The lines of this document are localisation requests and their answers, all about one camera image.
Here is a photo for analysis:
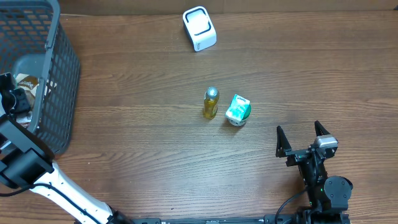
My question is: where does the green lid white jar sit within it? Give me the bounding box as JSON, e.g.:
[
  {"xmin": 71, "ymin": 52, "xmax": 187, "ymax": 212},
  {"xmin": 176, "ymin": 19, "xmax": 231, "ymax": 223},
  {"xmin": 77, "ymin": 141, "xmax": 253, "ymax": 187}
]
[{"xmin": 226, "ymin": 105, "xmax": 251, "ymax": 126}]

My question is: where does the teal Kleenex tissue pack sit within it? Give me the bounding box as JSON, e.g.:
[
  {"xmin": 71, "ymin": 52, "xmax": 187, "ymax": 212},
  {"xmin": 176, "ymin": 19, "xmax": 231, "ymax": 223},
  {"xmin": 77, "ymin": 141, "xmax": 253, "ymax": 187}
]
[{"xmin": 225, "ymin": 94, "xmax": 251, "ymax": 126}]

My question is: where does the yellow dish soap bottle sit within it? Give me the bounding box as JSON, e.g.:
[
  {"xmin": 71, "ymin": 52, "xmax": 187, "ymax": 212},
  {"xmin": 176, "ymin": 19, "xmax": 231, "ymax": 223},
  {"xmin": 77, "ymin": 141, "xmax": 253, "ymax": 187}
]
[{"xmin": 203, "ymin": 86, "xmax": 220, "ymax": 119}]

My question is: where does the white barcode scanner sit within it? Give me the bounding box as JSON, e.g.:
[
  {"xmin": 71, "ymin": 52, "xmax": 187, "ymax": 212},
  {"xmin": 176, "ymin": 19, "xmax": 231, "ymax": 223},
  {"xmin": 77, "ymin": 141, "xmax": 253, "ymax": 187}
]
[{"xmin": 182, "ymin": 6, "xmax": 217, "ymax": 52}]

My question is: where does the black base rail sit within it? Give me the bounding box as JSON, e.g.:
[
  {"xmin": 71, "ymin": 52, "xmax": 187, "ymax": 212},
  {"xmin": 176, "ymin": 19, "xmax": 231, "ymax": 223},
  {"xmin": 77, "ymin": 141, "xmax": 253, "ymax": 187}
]
[{"xmin": 132, "ymin": 214, "xmax": 351, "ymax": 224}]

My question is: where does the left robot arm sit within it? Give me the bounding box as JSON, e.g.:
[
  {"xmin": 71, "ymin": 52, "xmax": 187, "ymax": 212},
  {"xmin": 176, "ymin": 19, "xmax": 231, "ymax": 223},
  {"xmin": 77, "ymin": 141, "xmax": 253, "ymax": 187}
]
[{"xmin": 1, "ymin": 73, "xmax": 132, "ymax": 224}]

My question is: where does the grey plastic mesh basket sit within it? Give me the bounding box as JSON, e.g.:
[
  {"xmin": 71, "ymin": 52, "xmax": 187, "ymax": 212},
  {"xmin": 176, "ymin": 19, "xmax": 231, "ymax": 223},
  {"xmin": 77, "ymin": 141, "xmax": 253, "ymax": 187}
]
[{"xmin": 1, "ymin": 0, "xmax": 80, "ymax": 154}]

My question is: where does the white red wrapper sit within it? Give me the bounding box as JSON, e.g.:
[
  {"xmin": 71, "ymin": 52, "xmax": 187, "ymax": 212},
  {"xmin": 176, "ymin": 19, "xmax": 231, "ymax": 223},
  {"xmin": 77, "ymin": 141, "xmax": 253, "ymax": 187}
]
[{"xmin": 16, "ymin": 111, "xmax": 32, "ymax": 128}]

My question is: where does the brown Pantene sachet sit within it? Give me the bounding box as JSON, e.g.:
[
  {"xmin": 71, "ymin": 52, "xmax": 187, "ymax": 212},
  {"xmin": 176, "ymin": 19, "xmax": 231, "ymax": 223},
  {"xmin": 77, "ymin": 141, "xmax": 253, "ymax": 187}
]
[{"xmin": 15, "ymin": 73, "xmax": 39, "ymax": 97}]

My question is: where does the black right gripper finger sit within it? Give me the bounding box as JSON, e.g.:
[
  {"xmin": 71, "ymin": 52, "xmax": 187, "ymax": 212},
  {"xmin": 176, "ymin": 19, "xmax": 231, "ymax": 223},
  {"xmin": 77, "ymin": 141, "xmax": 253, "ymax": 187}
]
[
  {"xmin": 276, "ymin": 126, "xmax": 292, "ymax": 152},
  {"xmin": 314, "ymin": 120, "xmax": 330, "ymax": 136}
]

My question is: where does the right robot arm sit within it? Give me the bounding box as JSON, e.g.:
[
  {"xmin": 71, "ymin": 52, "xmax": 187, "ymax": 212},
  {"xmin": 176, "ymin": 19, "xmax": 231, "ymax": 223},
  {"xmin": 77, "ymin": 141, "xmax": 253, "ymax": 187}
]
[{"xmin": 274, "ymin": 121, "xmax": 353, "ymax": 224}]

